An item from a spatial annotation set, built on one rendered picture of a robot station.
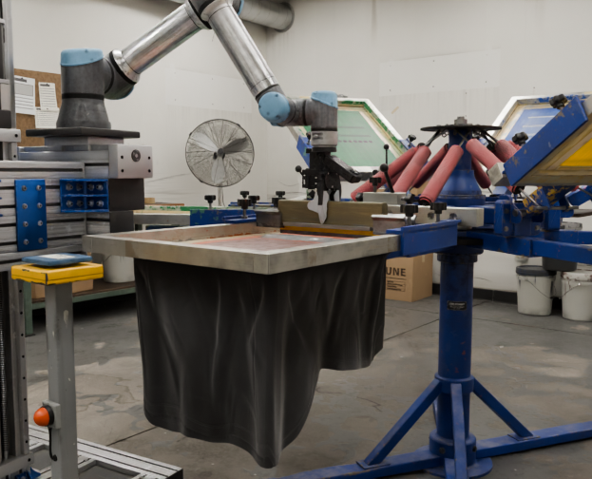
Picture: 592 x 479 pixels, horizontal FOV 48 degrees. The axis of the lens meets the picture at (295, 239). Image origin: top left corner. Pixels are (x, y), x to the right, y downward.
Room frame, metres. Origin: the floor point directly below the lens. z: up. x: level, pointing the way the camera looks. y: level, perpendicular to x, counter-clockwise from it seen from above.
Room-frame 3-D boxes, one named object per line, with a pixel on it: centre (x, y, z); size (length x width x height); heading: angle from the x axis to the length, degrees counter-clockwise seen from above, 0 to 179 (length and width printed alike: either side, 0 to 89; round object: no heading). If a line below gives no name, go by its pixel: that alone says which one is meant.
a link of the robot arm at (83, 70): (1.92, 0.60, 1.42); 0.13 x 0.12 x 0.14; 165
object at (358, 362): (1.52, -0.09, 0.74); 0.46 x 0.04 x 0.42; 142
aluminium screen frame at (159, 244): (1.69, 0.03, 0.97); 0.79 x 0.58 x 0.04; 142
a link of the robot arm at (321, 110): (1.87, -0.08, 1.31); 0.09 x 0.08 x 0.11; 75
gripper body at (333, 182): (1.87, -0.07, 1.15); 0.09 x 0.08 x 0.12; 52
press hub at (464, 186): (2.52, -0.62, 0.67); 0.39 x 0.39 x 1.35
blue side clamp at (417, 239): (1.70, -0.33, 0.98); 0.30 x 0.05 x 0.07; 142
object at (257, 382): (1.46, 0.22, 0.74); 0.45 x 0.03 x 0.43; 52
